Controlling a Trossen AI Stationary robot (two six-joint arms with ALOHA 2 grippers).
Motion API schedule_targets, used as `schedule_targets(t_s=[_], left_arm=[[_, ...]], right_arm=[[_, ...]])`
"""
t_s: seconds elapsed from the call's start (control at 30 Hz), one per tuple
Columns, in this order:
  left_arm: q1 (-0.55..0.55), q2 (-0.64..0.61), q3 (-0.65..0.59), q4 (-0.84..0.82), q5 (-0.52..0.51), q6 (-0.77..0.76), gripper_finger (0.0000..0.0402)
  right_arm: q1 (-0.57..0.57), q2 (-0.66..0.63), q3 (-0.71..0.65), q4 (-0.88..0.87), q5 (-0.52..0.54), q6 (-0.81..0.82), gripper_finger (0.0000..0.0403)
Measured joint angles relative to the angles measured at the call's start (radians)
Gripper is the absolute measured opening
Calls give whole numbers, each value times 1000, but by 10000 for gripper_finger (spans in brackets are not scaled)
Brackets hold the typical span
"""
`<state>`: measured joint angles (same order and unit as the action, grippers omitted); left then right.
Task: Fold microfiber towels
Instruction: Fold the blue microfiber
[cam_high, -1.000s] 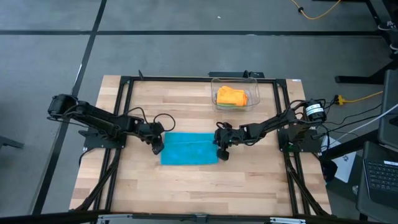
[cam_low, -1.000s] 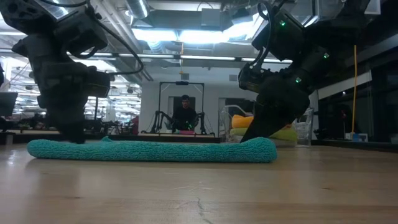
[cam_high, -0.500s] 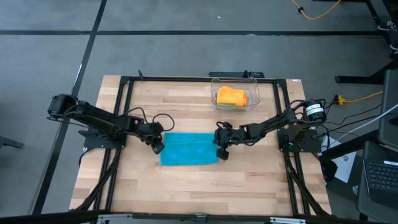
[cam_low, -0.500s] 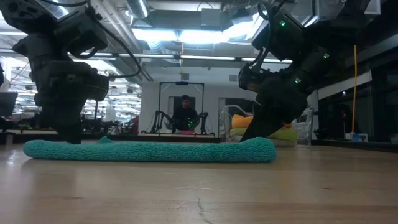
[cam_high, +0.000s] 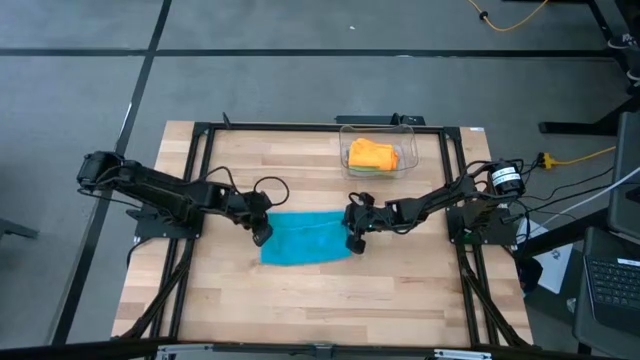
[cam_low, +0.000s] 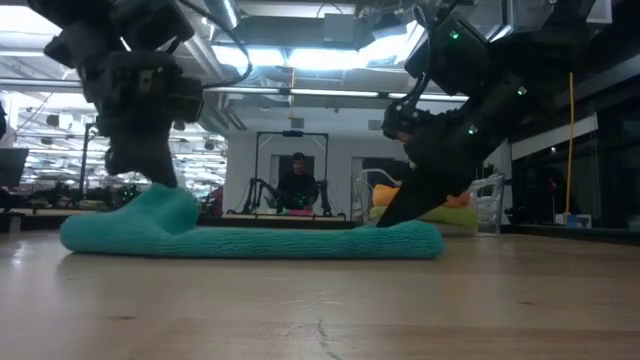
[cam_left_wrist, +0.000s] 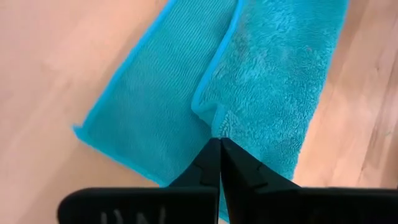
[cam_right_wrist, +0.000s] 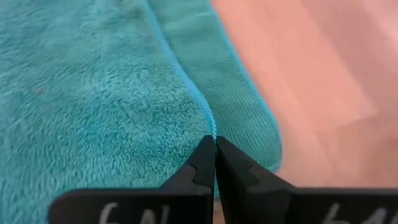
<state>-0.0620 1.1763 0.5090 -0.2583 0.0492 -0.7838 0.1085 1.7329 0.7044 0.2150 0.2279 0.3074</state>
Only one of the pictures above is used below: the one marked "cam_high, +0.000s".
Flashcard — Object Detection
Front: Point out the teal microfiber towel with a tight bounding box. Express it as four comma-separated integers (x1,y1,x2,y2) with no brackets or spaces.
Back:
259,210,354,267

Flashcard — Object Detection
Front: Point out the black cable bundle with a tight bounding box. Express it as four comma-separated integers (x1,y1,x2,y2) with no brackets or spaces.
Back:
499,164,616,221

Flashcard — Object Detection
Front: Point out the white cable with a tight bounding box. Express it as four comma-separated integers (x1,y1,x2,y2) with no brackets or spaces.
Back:
539,165,640,227

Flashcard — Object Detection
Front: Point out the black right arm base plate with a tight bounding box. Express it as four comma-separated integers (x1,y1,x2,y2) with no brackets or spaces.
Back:
444,204,519,247

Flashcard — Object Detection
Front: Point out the orange microfiber towel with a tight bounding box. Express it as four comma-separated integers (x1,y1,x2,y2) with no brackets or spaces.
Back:
347,137,401,173

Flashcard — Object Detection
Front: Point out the black aluminium table frame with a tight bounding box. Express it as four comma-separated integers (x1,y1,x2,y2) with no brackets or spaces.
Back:
119,120,534,351

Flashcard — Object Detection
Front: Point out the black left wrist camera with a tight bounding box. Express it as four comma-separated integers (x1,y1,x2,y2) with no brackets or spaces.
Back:
252,223,275,248

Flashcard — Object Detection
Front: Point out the yellow extension cord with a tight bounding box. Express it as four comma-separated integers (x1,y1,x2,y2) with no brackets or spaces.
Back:
466,0,550,33

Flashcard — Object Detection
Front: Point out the black desk frame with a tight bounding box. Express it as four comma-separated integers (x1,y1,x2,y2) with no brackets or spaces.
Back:
538,0,640,137

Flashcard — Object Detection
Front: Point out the dark blue pouch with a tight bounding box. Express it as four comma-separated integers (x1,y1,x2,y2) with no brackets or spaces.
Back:
517,257,545,297

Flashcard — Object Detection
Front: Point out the black rig beam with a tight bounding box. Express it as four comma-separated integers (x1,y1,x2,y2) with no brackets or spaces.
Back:
0,337,566,360

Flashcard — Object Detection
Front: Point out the silver metal bracket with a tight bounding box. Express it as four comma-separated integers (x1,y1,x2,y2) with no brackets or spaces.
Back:
156,343,215,360
432,347,494,360

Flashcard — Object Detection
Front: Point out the dark grey laptop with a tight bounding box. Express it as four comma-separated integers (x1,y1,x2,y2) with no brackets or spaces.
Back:
572,225,640,359

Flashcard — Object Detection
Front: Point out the lime green microfiber towel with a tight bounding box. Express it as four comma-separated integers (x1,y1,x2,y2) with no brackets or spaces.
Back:
348,165,399,176

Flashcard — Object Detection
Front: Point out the clear plastic bin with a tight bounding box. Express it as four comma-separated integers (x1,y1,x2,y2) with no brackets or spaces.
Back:
338,123,420,180

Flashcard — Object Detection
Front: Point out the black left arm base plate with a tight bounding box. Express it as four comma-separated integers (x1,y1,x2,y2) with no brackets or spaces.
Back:
125,197,207,240

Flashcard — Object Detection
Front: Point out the white paper sheet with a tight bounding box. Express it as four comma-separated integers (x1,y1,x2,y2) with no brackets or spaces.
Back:
514,217,575,295

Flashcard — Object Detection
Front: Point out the dark grey furniture leg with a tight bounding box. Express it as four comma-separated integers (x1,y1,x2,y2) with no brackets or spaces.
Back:
0,217,40,242

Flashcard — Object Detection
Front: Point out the grey monitor panel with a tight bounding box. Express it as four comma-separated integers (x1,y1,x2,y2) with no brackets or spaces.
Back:
606,110,640,241

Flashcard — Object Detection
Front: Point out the yellow power plug cord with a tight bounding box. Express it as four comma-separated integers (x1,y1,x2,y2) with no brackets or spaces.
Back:
536,145,617,171

